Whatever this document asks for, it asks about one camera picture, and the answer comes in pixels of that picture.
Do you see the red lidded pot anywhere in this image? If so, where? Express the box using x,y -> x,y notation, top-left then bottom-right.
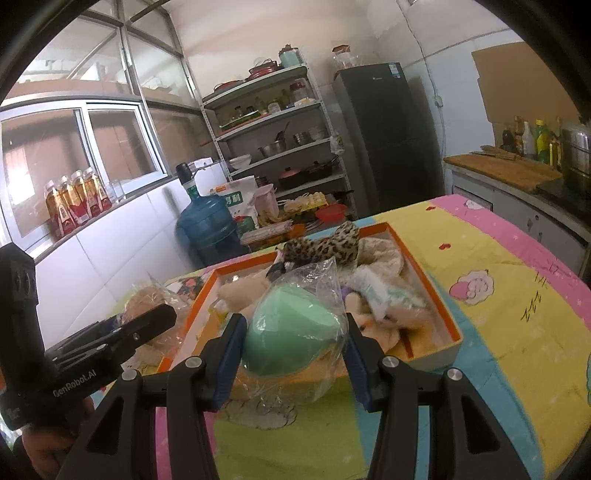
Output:
248,58 -> 283,79

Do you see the teal canister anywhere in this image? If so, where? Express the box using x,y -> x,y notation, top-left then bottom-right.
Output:
278,45 -> 304,69

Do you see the leopard print cloth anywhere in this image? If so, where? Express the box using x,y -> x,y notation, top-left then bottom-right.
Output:
281,220 -> 361,271

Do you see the black water pump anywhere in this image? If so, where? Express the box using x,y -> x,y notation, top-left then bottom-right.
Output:
175,162 -> 204,197

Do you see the orange drink bottle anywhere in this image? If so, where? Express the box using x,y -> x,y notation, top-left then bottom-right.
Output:
58,175 -> 89,227
71,170 -> 100,218
44,181 -> 77,239
85,167 -> 112,212

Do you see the white tissue pack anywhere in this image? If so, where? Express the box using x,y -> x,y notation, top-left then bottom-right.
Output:
351,268 -> 385,320

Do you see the grey counter cabinet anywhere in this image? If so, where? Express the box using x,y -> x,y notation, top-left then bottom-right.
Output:
443,159 -> 591,274

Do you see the red basket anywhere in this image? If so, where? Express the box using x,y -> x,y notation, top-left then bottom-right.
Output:
315,205 -> 347,223

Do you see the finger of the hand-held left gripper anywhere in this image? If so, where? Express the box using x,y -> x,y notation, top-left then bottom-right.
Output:
59,304 -> 179,366

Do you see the white floral cloth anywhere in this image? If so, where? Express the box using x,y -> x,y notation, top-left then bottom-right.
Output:
355,235 -> 407,278

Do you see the black pan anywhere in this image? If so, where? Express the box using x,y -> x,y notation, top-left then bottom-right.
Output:
305,159 -> 341,181

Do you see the green sponge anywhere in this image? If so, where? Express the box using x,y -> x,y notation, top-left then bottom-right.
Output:
233,256 -> 352,408

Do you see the wall cable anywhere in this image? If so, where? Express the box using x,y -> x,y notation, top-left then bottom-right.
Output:
402,0 -> 447,154

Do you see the white flour bag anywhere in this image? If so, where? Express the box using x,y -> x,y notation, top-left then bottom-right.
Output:
210,178 -> 260,232

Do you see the floral print packet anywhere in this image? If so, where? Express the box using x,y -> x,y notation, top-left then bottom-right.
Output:
178,274 -> 206,296

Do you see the brown plush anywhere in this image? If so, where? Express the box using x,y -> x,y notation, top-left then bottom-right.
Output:
121,272 -> 195,370

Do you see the black cooktop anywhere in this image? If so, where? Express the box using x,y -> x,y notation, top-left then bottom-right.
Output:
536,178 -> 591,216

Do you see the wooden cutting board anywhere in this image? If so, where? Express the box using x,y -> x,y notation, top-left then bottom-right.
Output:
443,152 -> 564,195

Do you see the red pan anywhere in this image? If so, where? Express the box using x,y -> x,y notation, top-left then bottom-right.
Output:
278,167 -> 306,189

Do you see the sliding window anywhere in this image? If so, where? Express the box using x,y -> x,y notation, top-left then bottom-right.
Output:
0,104 -> 170,253

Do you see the orange cardboard box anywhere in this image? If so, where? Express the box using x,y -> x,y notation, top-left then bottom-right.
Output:
157,222 -> 464,394

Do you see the kitchen knife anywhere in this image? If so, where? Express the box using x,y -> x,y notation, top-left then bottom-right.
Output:
471,145 -> 518,160

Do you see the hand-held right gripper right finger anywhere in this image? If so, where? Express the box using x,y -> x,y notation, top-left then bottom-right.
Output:
344,313 -> 532,480

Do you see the cardboard sheet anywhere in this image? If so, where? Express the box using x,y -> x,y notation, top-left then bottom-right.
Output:
471,44 -> 581,126

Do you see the green bottle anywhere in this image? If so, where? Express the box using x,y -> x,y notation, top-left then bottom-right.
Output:
534,119 -> 553,162

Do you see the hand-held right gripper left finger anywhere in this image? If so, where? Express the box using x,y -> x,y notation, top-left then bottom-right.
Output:
69,314 -> 248,480

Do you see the white metal shelf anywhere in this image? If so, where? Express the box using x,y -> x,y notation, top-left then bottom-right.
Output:
201,65 -> 359,219

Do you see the blue water jug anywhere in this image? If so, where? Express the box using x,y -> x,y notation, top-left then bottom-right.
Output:
174,194 -> 248,267

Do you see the dark grey fridge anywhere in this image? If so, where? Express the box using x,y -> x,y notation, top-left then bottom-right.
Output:
332,62 -> 444,216

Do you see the steel pot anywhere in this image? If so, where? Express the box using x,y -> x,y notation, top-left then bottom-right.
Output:
561,117 -> 591,195

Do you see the person's left hand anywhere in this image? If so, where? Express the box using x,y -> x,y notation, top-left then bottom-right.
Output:
21,398 -> 96,480

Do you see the beige teddy bear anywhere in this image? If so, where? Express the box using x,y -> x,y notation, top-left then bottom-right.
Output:
217,277 -> 273,320

